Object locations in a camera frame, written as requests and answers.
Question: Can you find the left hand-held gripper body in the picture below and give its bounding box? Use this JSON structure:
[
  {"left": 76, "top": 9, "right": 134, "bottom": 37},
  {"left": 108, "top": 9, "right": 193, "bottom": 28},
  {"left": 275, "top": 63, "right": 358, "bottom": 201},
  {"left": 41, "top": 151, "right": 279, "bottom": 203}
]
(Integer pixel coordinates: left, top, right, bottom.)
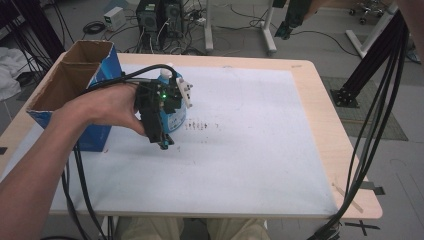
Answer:
[{"left": 134, "top": 79, "right": 184, "bottom": 144}]

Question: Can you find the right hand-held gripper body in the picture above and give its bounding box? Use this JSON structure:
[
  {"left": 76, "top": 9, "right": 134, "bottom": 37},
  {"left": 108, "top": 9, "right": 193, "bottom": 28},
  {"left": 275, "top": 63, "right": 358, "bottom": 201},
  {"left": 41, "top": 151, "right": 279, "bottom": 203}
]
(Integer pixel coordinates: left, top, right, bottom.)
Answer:
[{"left": 283, "top": 0, "right": 313, "bottom": 30}]

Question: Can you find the blue bottle with white cap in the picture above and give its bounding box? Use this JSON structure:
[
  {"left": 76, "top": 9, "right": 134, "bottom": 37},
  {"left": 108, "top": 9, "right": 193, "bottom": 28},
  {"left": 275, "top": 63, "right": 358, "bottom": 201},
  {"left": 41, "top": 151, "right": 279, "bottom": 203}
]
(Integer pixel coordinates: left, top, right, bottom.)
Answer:
[{"left": 155, "top": 62, "right": 188, "bottom": 135}]

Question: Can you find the person's right hand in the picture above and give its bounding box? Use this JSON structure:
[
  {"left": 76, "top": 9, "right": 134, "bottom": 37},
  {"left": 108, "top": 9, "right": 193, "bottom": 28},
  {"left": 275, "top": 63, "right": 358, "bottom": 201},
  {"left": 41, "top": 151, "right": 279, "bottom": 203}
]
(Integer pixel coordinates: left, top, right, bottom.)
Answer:
[{"left": 304, "top": 0, "right": 334, "bottom": 21}]

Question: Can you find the person's left hand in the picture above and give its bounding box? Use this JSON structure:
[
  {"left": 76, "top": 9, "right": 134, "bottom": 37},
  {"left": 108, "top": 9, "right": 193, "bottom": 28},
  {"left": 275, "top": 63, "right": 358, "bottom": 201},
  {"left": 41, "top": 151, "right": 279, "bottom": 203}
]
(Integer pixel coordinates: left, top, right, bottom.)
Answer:
[{"left": 54, "top": 83, "right": 148, "bottom": 137}]

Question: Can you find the white desk leg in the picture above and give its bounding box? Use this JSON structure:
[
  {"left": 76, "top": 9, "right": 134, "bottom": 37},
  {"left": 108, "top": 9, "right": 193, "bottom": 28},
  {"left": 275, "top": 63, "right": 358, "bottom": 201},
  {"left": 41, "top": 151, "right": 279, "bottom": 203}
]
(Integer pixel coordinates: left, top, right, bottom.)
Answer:
[
  {"left": 203, "top": 0, "right": 215, "bottom": 55},
  {"left": 261, "top": 0, "right": 279, "bottom": 56},
  {"left": 345, "top": 3, "right": 400, "bottom": 60}
]

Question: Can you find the white table mat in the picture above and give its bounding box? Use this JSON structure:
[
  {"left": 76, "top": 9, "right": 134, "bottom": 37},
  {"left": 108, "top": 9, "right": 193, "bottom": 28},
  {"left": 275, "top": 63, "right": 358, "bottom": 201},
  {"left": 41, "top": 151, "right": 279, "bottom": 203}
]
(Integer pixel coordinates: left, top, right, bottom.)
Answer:
[{"left": 0, "top": 63, "right": 340, "bottom": 216}]

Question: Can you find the office chair wheel base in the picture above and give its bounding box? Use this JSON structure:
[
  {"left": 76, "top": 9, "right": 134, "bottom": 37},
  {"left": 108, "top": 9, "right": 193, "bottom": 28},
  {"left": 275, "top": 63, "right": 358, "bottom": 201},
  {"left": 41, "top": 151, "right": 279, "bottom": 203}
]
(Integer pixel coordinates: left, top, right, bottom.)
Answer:
[{"left": 348, "top": 0, "right": 385, "bottom": 25}]

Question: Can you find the black computer tower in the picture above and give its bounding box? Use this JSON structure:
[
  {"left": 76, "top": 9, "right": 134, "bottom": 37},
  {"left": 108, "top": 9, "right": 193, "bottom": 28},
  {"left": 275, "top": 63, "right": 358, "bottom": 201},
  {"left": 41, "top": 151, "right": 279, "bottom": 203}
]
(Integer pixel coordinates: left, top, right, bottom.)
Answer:
[
  {"left": 135, "top": 0, "right": 162, "bottom": 33},
  {"left": 161, "top": 0, "right": 185, "bottom": 34}
]

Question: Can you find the blue cardboard box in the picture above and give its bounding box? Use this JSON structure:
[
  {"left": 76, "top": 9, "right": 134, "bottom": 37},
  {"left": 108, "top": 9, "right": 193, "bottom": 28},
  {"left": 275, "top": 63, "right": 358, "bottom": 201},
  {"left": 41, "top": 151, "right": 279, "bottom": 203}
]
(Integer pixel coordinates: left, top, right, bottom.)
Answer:
[{"left": 25, "top": 39, "right": 123, "bottom": 153}]

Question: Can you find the white electronic device box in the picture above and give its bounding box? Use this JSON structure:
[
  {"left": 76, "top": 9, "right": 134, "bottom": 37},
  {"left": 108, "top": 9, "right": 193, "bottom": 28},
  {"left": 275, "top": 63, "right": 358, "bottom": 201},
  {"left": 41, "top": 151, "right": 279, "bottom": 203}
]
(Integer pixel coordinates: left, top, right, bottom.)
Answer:
[{"left": 103, "top": 6, "right": 127, "bottom": 32}]

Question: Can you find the person's right leg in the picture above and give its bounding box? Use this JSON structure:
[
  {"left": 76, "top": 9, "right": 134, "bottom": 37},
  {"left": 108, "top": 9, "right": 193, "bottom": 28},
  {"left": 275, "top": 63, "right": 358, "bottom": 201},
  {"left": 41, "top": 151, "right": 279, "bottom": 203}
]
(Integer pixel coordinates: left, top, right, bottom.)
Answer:
[{"left": 206, "top": 218, "right": 272, "bottom": 240}]

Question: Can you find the grey floor mat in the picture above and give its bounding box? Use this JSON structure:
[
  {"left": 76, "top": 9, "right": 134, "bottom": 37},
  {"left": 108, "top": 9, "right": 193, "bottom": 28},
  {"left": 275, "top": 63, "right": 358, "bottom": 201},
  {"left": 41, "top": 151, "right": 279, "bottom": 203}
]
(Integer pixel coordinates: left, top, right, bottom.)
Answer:
[{"left": 321, "top": 76, "right": 409, "bottom": 142}]

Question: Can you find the white cloth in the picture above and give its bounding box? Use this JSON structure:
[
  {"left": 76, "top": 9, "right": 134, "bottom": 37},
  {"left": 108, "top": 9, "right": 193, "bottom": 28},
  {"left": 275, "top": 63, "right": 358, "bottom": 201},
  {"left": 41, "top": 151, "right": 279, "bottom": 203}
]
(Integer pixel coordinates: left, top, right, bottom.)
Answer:
[{"left": 0, "top": 46, "right": 33, "bottom": 102}]

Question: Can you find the black tape strip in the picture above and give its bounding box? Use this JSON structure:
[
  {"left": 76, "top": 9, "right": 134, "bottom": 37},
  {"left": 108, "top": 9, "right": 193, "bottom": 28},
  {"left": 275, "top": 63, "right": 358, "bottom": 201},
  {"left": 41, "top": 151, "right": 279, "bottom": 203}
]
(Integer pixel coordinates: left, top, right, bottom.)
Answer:
[{"left": 360, "top": 181, "right": 386, "bottom": 196}]

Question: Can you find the black tape cross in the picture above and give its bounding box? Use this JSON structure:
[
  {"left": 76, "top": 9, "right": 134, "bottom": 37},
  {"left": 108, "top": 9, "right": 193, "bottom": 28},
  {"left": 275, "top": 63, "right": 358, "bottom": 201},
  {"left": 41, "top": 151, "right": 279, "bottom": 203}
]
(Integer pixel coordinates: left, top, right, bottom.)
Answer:
[{"left": 344, "top": 219, "right": 381, "bottom": 237}]

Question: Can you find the thin grey gripper cable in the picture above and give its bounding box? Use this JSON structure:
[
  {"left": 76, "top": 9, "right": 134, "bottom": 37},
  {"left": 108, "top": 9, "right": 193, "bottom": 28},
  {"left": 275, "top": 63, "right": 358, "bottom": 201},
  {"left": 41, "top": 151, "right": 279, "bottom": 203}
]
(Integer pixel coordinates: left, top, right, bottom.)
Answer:
[{"left": 61, "top": 77, "right": 158, "bottom": 240}]

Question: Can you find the thick black gripper cable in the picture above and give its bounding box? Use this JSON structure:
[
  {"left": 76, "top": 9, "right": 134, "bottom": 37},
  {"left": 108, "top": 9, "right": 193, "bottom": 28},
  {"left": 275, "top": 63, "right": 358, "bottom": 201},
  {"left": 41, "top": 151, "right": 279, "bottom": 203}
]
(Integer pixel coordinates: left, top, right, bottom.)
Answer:
[{"left": 73, "top": 63, "right": 179, "bottom": 240}]

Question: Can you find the black floor cable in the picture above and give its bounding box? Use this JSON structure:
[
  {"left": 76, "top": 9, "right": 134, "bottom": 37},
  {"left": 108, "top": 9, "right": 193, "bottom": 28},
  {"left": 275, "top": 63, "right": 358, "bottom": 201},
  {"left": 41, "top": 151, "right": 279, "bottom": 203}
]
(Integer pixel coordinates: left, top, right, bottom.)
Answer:
[{"left": 293, "top": 29, "right": 362, "bottom": 58}]

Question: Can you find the black metal frame stand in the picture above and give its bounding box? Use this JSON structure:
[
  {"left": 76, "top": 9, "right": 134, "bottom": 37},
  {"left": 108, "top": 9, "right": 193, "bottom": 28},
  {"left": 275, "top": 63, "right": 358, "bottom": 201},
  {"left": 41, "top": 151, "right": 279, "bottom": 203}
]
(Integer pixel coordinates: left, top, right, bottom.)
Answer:
[{"left": 331, "top": 9, "right": 406, "bottom": 109}]

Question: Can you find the coiled black cable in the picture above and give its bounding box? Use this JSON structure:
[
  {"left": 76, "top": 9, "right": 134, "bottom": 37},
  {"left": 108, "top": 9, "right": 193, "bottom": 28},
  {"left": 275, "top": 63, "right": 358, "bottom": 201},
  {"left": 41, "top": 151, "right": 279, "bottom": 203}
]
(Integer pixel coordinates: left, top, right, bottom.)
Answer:
[{"left": 82, "top": 20, "right": 107, "bottom": 35}]

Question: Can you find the black metal frame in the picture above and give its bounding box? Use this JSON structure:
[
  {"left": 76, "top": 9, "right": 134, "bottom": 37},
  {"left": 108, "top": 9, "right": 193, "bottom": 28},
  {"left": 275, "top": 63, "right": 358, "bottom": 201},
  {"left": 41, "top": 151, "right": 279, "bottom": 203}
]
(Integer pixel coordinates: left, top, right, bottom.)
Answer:
[{"left": 13, "top": 0, "right": 66, "bottom": 63}]

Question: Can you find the bundle of black cables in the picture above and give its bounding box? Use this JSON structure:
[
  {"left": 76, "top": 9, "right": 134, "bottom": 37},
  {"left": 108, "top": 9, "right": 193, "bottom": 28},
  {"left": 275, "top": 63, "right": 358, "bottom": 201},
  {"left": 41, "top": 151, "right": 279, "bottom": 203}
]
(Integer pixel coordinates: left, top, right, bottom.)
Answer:
[{"left": 306, "top": 13, "right": 411, "bottom": 240}]

